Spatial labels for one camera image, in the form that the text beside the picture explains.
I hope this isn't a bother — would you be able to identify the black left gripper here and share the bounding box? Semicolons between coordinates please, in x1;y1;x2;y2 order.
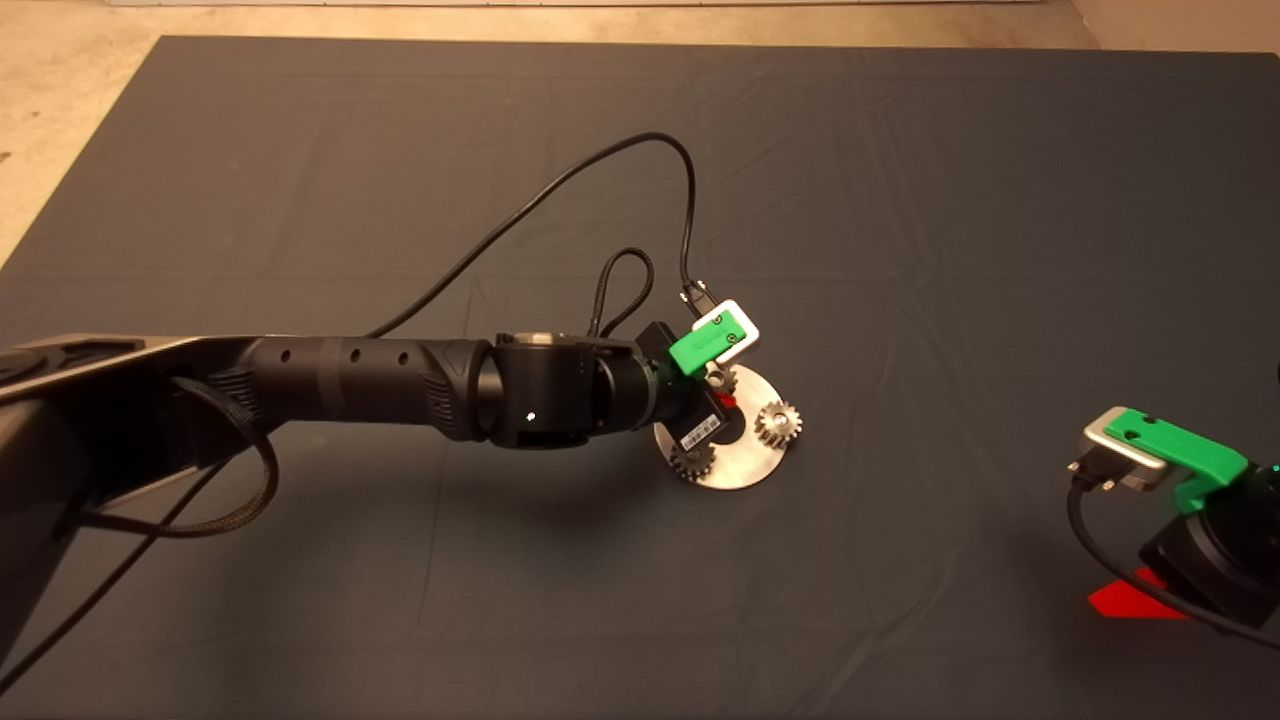
653;383;739;456

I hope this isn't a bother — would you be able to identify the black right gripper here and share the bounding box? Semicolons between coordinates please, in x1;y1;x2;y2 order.
1088;470;1280;629

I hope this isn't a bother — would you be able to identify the round metal carrier plate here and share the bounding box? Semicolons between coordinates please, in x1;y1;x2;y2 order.
655;365;791;491

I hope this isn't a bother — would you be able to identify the dark grey table cloth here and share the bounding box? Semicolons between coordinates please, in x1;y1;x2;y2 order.
0;36;1280;720

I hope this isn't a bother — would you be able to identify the green left camera mount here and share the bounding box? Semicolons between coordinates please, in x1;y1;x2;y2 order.
668;310;751;379

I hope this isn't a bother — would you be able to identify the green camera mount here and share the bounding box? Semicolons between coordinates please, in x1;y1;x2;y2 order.
668;310;751;379
1105;408;1251;516

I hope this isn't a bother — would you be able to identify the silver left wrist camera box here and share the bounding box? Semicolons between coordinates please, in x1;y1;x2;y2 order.
693;298;761;363

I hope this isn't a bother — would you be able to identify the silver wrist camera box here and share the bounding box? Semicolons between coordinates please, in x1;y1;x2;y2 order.
693;298;761;363
1083;410;1171;493

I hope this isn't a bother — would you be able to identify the smooth black right camera cable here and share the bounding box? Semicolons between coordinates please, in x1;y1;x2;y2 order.
1065;455;1280;651

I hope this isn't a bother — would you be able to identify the green right camera mount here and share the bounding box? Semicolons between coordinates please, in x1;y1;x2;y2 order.
1105;408;1251;516

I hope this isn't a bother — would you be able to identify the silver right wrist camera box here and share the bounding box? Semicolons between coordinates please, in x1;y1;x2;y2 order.
1083;410;1171;493

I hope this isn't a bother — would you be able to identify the braided black left gripper cable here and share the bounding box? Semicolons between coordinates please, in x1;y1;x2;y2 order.
590;247;656;338

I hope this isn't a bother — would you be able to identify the thick black braided cable loop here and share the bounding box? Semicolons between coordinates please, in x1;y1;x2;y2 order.
80;375;279;539

